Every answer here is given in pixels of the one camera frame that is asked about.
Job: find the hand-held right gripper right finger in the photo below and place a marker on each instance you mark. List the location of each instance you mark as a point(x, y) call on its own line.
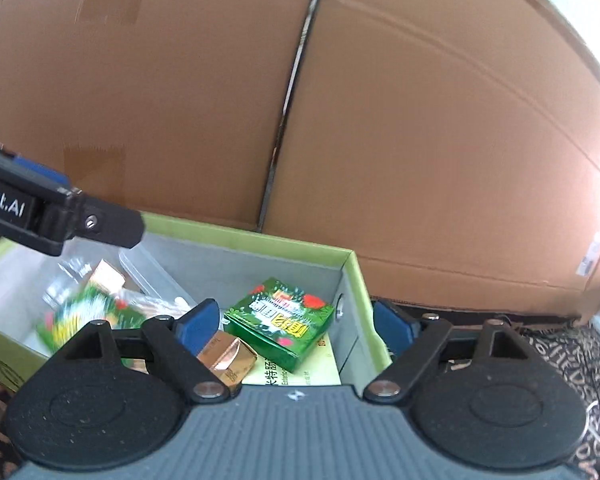
point(390, 322)

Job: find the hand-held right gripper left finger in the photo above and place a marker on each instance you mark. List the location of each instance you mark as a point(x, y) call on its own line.
point(200, 320)

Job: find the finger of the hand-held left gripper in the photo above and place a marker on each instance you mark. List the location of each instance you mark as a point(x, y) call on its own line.
point(40, 171)
point(115, 225)

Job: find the small copper box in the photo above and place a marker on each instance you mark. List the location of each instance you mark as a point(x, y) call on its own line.
point(225, 360)
point(107, 275)

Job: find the small green printed box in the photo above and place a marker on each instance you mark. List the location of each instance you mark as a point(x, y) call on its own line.
point(90, 310)
point(280, 320)

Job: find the yellow white medicine box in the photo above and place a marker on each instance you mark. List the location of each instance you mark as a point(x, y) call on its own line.
point(320, 365)

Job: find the light green shoe box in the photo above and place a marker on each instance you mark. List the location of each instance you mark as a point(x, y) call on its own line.
point(280, 265)

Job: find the black patterned tablecloth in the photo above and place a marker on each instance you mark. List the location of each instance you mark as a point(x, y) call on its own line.
point(555, 355)

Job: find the small white label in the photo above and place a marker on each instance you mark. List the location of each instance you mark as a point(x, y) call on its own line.
point(591, 255)

